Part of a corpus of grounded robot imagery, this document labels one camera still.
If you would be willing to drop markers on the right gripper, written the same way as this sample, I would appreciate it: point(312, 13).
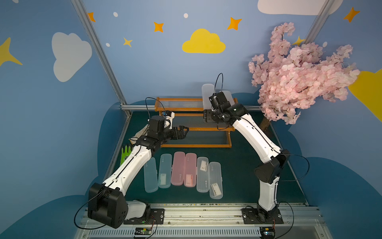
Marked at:
point(209, 116)

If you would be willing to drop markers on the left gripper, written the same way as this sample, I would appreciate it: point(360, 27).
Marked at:
point(176, 133)

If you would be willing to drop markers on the clear pencil case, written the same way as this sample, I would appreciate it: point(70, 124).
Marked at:
point(229, 97)
point(215, 178)
point(202, 174)
point(207, 92)

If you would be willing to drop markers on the pink pencil case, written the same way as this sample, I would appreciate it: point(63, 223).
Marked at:
point(190, 178)
point(178, 168)

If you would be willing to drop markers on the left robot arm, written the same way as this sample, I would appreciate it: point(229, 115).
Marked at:
point(107, 204)

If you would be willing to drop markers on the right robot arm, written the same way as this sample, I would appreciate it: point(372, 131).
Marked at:
point(272, 157)

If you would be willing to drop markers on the orange three-tier shelf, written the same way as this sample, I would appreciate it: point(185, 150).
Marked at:
point(189, 112)

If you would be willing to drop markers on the right blue pencil case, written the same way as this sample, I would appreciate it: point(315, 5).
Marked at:
point(165, 169)

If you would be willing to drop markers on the blue pencil case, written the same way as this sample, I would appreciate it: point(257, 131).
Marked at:
point(165, 169)
point(150, 176)

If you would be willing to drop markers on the left blue pencil case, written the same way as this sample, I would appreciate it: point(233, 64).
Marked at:
point(150, 176)

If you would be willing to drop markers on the white cotton work glove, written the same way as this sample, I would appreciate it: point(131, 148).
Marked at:
point(140, 133)

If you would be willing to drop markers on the green black work glove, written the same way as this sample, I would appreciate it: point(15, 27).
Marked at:
point(125, 152)

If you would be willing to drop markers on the pink cherry blossom tree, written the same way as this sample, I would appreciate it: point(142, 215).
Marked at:
point(292, 77)

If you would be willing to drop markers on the left circuit board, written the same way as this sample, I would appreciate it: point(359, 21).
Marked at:
point(142, 232)

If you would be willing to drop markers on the circuit board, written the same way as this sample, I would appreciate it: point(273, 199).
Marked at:
point(267, 233)
point(142, 232)

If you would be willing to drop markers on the right circuit board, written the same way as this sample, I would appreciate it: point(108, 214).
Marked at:
point(267, 233)

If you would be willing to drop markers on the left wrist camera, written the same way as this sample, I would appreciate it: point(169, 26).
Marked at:
point(169, 116)

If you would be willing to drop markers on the aluminium back rail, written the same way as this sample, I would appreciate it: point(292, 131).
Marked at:
point(137, 107)

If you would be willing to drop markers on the aluminium rail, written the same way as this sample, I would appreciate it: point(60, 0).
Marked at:
point(215, 221)
point(137, 107)

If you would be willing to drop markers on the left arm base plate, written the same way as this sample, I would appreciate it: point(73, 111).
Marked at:
point(150, 216)

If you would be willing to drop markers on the aluminium front rail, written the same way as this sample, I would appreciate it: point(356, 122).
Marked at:
point(215, 221)

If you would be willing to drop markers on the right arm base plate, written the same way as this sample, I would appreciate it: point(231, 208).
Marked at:
point(253, 216)

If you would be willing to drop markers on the aluminium frame post right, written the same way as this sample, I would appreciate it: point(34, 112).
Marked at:
point(319, 21)

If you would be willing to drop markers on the aluminium frame post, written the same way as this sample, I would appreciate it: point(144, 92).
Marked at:
point(90, 30)
point(319, 21)

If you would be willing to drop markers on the aluminium frame post left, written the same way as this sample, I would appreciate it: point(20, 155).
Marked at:
point(90, 30)

